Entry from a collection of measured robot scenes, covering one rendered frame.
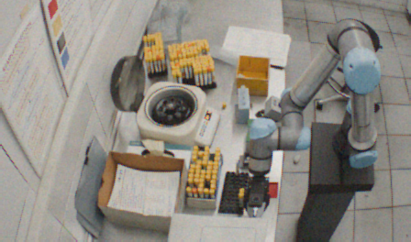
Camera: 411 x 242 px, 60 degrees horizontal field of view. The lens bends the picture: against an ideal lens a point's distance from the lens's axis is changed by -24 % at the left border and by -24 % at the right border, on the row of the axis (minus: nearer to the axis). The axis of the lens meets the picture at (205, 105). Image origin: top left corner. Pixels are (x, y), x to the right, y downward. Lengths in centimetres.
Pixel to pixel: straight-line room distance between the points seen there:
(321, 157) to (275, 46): 68
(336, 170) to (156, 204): 66
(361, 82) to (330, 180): 55
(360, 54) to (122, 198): 97
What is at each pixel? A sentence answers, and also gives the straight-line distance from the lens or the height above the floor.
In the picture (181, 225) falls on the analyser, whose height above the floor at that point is 117.
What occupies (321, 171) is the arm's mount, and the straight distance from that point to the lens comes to 157.
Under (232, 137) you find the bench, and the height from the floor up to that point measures 88.
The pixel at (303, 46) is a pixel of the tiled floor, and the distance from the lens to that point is 342.
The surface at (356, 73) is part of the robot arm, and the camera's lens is 108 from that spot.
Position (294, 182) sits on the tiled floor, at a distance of 264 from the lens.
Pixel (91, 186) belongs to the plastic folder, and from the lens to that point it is 154.
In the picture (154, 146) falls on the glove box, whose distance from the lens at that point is 162.
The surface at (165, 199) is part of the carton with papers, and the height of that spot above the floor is 94.
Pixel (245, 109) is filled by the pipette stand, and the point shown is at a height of 97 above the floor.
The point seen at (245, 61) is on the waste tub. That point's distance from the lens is 190.
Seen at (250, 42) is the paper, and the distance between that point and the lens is 207.
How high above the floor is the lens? 227
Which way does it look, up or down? 49 degrees down
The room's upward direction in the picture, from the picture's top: 7 degrees counter-clockwise
